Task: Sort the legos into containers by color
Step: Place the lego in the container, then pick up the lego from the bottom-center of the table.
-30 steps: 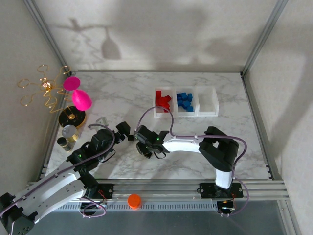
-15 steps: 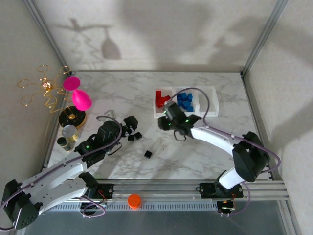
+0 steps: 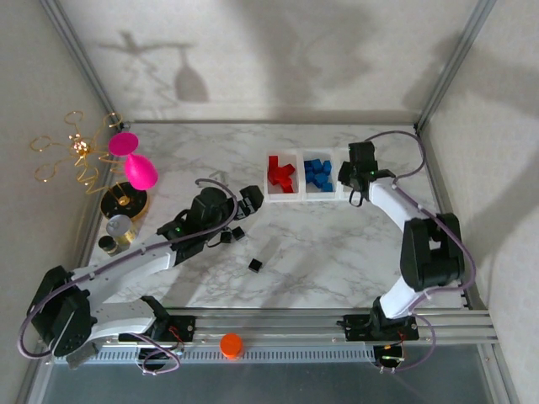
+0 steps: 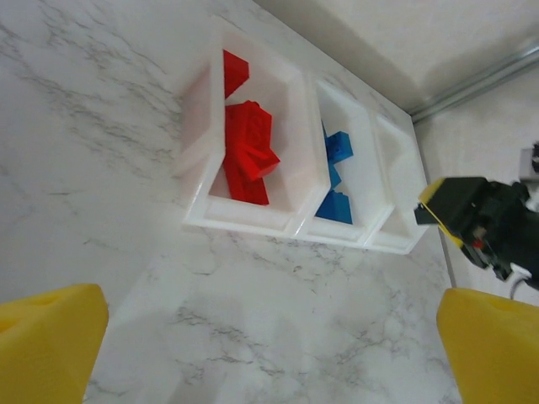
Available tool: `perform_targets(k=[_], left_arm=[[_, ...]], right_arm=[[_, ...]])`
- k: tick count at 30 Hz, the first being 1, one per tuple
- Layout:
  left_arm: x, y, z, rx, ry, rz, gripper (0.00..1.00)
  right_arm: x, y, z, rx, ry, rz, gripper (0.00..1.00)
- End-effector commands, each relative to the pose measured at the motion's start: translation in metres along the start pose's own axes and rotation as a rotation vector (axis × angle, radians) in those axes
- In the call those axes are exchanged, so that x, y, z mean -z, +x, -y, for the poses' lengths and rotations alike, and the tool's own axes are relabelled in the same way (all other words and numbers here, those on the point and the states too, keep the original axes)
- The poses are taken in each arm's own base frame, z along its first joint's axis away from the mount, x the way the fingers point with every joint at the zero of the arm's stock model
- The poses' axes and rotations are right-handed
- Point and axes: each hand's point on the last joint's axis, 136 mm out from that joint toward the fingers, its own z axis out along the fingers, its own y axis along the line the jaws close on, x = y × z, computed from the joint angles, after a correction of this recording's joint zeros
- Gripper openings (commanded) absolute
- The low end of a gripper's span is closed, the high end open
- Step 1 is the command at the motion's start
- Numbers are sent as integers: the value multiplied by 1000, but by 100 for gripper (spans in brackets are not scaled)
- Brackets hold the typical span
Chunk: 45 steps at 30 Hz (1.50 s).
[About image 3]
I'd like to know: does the orange cylinder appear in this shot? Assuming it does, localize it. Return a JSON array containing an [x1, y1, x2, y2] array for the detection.
[[219, 332, 245, 361]]

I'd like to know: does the gold wire glass rack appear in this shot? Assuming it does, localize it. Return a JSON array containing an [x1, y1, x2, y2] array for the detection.
[[29, 109, 149, 221]]

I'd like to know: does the white bin with blue legos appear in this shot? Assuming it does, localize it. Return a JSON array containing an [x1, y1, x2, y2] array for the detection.
[[300, 147, 340, 202]]

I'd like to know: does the white bin with red legos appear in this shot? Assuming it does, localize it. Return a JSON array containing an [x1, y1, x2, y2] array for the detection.
[[263, 150, 305, 204]]

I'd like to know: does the perforated cable duct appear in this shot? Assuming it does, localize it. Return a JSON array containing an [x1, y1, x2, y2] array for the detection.
[[54, 347, 376, 365]]

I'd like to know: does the aluminum rear frame bar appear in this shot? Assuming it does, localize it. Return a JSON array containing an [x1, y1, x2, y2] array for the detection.
[[121, 119, 419, 126]]

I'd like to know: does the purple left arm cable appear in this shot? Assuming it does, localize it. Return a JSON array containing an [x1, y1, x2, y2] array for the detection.
[[16, 178, 237, 376]]

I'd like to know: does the aluminum frame post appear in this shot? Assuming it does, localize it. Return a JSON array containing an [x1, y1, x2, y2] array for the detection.
[[40, 0, 127, 130], [414, 0, 498, 131]]

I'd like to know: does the aluminum mounting rail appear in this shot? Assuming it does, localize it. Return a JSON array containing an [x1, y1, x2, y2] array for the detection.
[[37, 306, 498, 350]]

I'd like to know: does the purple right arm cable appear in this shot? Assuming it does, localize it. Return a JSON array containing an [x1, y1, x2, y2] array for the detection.
[[361, 130, 478, 374]]

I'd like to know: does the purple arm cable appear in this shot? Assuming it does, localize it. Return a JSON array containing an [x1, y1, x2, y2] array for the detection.
[[361, 130, 478, 374], [16, 178, 237, 376]]

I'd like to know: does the gray block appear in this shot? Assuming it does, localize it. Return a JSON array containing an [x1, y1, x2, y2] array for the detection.
[[66, 343, 100, 370]]

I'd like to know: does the pink wine glass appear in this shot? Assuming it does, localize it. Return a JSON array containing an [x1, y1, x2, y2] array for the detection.
[[107, 131, 159, 190]]

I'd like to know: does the long red lego brick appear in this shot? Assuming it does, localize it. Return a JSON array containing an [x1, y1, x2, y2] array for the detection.
[[269, 164, 296, 186]]

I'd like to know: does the silver and gold can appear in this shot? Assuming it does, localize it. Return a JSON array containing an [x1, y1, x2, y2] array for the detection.
[[104, 214, 138, 246]]

